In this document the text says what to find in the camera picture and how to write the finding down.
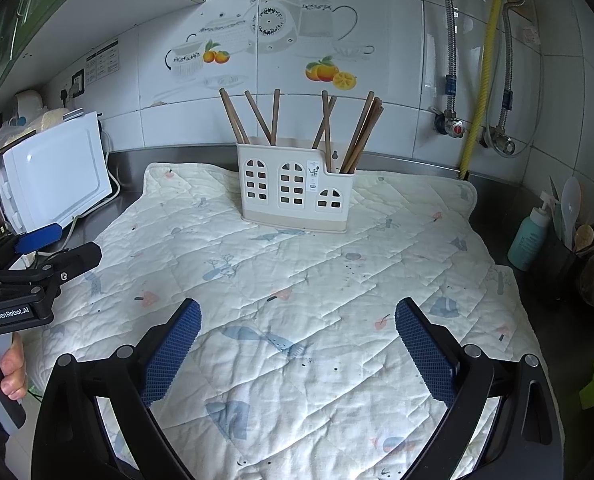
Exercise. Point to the white rice paddle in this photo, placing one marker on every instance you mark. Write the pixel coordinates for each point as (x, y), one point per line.
(570, 204)

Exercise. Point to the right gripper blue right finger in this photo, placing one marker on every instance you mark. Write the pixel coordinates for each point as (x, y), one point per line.
(524, 441)

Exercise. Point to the white quilted mat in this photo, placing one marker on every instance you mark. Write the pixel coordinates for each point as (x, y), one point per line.
(298, 372)

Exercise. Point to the wall power socket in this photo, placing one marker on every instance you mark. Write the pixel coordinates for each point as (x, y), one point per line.
(78, 84)

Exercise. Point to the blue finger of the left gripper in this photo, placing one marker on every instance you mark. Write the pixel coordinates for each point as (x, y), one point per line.
(35, 240)

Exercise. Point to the wooden chopstick three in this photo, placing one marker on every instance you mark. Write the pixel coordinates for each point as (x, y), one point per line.
(275, 115)

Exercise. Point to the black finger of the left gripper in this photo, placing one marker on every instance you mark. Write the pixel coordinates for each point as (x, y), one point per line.
(65, 266)

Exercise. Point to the red-handled water valve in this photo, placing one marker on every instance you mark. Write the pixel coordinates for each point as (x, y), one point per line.
(448, 124)

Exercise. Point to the chrome water valve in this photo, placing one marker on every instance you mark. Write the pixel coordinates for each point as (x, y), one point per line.
(497, 140)

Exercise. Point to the wooden chopstick five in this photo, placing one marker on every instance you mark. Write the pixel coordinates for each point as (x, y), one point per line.
(321, 130)

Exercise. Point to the wooden chopstick six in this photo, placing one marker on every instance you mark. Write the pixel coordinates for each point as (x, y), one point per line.
(364, 135)

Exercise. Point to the person's left hand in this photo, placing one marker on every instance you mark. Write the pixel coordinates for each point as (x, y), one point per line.
(14, 382)

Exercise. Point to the wooden chopstick one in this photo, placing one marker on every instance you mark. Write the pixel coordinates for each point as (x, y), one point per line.
(232, 115)

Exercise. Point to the wooden chopstick four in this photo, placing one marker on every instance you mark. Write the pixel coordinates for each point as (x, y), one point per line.
(237, 120)

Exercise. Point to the yellow gas pipe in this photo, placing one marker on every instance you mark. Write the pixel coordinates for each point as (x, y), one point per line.
(487, 53)

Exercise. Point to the teal spray bottle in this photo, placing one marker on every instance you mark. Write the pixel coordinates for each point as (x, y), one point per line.
(531, 234)

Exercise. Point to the wooden chopstick seven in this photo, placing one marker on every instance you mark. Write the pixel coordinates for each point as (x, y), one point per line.
(369, 135)

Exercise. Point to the wooden chopstick two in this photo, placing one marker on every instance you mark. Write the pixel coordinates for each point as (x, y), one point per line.
(261, 121)

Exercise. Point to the wooden spoon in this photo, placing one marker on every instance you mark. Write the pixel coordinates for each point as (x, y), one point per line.
(583, 238)

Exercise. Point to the wooden chopstick nine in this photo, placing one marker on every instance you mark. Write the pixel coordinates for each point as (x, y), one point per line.
(327, 134)

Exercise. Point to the wooden chopstick eight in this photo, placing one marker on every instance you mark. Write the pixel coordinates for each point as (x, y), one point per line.
(358, 128)

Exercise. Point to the white plastic utensil holder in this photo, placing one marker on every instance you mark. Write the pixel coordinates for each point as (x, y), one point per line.
(289, 186)

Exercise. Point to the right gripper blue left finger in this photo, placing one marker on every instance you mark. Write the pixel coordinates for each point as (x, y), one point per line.
(95, 419)

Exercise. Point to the white electric kettle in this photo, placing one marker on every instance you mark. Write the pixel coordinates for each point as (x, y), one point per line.
(28, 107)

